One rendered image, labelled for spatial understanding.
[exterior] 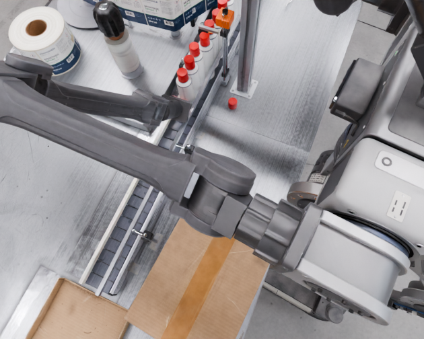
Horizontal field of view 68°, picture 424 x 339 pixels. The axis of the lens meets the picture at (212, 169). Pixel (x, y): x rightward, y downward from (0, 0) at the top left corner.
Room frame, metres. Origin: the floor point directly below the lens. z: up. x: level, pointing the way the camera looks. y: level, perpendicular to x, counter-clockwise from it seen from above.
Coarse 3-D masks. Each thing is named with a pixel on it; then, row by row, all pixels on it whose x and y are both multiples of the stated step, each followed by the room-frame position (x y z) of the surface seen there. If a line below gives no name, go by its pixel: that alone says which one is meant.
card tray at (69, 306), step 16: (64, 288) 0.04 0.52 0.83; (80, 288) 0.04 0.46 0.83; (48, 304) 0.00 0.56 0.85; (64, 304) -0.01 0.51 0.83; (80, 304) -0.01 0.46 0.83; (96, 304) -0.02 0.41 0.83; (112, 304) -0.02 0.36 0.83; (48, 320) -0.05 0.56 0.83; (64, 320) -0.05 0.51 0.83; (80, 320) -0.06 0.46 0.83; (96, 320) -0.06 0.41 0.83; (112, 320) -0.07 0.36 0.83; (32, 336) -0.09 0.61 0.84; (48, 336) -0.09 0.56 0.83; (64, 336) -0.10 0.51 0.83; (80, 336) -0.10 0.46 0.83; (96, 336) -0.11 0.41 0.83; (112, 336) -0.11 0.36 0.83
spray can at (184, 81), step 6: (180, 72) 0.62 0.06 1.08; (186, 72) 0.61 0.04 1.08; (180, 78) 0.60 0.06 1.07; (186, 78) 0.61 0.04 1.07; (180, 84) 0.60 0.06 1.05; (186, 84) 0.60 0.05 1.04; (180, 90) 0.60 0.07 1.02; (186, 90) 0.59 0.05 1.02; (192, 90) 0.61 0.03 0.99; (180, 96) 0.60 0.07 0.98; (186, 96) 0.59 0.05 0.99; (192, 96) 0.60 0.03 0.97; (192, 102) 0.60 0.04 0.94
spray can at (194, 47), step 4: (192, 44) 0.72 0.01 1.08; (196, 44) 0.71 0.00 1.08; (192, 48) 0.70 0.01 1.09; (196, 48) 0.70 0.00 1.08; (188, 52) 0.72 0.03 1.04; (192, 52) 0.70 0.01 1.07; (196, 52) 0.70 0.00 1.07; (200, 52) 0.71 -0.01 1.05; (196, 56) 0.70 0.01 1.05; (200, 56) 0.70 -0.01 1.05; (196, 60) 0.69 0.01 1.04; (200, 60) 0.69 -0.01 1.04; (200, 64) 0.69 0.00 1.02; (200, 68) 0.69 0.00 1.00; (204, 68) 0.71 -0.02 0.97; (200, 72) 0.69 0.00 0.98; (204, 72) 0.70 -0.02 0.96; (200, 76) 0.69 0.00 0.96; (204, 76) 0.70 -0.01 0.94; (200, 80) 0.69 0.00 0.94; (204, 80) 0.70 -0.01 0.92
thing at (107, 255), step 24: (216, 72) 0.75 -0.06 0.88; (192, 120) 0.56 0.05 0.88; (168, 144) 0.48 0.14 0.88; (144, 192) 0.31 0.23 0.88; (120, 216) 0.24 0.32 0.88; (144, 216) 0.23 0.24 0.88; (120, 240) 0.16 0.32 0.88; (96, 264) 0.10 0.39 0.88; (120, 264) 0.09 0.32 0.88; (96, 288) 0.03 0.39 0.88
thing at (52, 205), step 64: (256, 64) 0.81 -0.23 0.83; (320, 64) 0.77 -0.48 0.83; (0, 128) 0.66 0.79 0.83; (128, 128) 0.59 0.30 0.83; (256, 128) 0.52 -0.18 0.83; (0, 192) 0.39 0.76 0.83; (64, 192) 0.36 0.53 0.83; (256, 192) 0.28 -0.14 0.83; (0, 256) 0.17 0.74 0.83; (64, 256) 0.14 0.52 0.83; (0, 320) -0.03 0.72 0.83
